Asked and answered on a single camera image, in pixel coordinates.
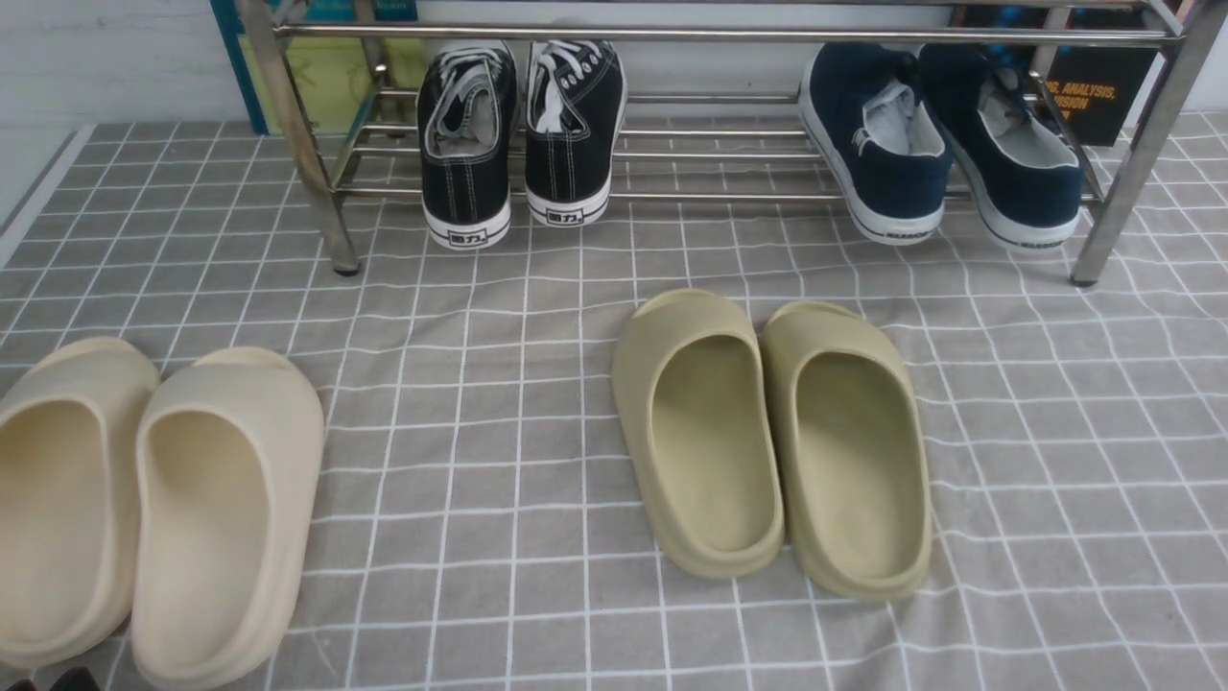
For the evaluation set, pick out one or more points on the blue yellow book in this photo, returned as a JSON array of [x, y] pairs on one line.
[[331, 73]]

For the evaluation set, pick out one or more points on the black canvas sneaker right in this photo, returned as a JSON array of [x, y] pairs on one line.
[[576, 103]]

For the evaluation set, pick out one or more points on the grey grid tablecloth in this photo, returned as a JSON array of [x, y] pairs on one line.
[[478, 523]]

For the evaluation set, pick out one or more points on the olive foam slide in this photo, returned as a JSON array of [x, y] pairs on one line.
[[688, 380], [851, 450]]

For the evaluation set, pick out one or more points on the olive foam slide right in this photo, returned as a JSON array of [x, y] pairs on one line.
[[851, 450]]

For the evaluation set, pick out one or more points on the olive foam slide left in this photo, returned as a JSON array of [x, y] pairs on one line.
[[688, 380]]

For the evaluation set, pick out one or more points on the cream foam slide left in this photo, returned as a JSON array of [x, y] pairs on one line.
[[70, 508]]

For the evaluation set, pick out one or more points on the steel shoe rack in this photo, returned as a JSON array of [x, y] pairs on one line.
[[379, 158]]

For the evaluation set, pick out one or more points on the cream foam slide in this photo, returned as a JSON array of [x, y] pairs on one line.
[[228, 457], [70, 508]]

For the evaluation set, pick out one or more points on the navy slip-on shoe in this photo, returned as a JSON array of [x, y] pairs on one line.
[[863, 107], [1025, 179]]

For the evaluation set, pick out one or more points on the black book orange text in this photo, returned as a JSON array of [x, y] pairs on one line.
[[1095, 88]]

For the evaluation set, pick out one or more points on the black canvas sneaker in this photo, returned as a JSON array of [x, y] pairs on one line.
[[466, 113], [576, 103]]

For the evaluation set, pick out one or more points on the cream foam slide right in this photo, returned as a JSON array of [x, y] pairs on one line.
[[228, 457]]

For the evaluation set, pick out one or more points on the black canvas sneaker left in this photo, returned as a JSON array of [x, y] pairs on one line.
[[466, 113]]

